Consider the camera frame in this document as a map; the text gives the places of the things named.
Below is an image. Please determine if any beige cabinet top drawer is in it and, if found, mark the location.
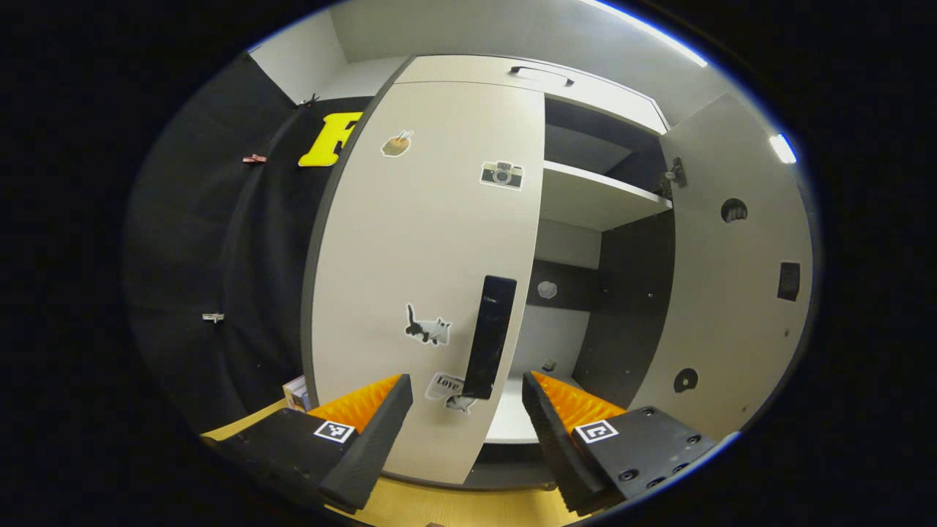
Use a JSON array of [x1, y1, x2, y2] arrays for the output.
[[395, 55, 671, 136]]

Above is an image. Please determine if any white cabinet shelf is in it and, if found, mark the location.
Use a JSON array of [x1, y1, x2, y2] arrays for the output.
[[483, 373, 586, 445], [540, 160, 673, 232]]

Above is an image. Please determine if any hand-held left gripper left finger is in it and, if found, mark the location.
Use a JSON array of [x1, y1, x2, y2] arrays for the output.
[[201, 373, 414, 513]]

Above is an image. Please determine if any black backdrop cloth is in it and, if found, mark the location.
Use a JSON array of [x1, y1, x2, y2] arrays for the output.
[[124, 55, 374, 440]]

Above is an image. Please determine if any beige cabinet door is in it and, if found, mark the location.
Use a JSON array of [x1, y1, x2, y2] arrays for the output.
[[650, 93, 813, 441], [311, 81, 546, 485]]

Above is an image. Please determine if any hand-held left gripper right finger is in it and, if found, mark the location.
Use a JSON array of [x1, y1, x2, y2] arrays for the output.
[[521, 370, 720, 517]]

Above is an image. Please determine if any metal door hinge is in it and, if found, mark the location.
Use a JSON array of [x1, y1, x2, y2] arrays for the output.
[[657, 157, 688, 200]]

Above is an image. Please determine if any beige double-door shoe cabinet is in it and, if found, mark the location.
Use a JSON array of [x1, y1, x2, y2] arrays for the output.
[[302, 53, 815, 493]]

